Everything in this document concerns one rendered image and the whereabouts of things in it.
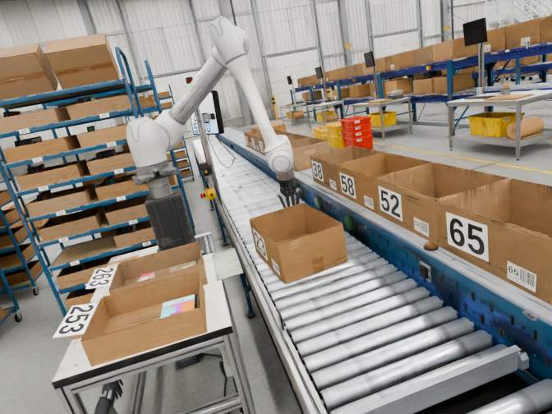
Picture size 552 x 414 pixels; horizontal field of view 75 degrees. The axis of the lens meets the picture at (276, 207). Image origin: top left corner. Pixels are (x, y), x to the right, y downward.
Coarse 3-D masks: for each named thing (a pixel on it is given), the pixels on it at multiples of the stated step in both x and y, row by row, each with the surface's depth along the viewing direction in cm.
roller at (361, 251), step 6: (366, 246) 159; (348, 252) 157; (354, 252) 157; (360, 252) 157; (366, 252) 157; (348, 258) 155; (270, 276) 150; (276, 276) 150; (264, 282) 148; (270, 282) 148
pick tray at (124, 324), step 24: (144, 288) 142; (168, 288) 144; (192, 288) 146; (96, 312) 130; (120, 312) 142; (144, 312) 140; (192, 312) 118; (96, 336) 125; (120, 336) 115; (144, 336) 117; (168, 336) 119; (192, 336) 121; (96, 360) 116
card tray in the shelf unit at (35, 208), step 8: (56, 192) 288; (64, 192) 289; (72, 192) 290; (80, 192) 264; (88, 192) 273; (32, 200) 269; (48, 200) 260; (56, 200) 261; (64, 200) 263; (72, 200) 264; (80, 200) 265; (88, 200) 269; (32, 208) 259; (40, 208) 260; (48, 208) 262; (56, 208) 263; (64, 208) 264; (32, 216) 261
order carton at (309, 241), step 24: (264, 216) 174; (288, 216) 179; (312, 216) 173; (264, 240) 152; (288, 240) 180; (312, 240) 141; (336, 240) 145; (288, 264) 140; (312, 264) 144; (336, 264) 148
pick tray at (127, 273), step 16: (144, 256) 172; (160, 256) 174; (176, 256) 176; (192, 256) 178; (128, 272) 171; (144, 272) 174; (160, 272) 173; (176, 272) 149; (192, 272) 151; (112, 288) 148; (128, 288) 145
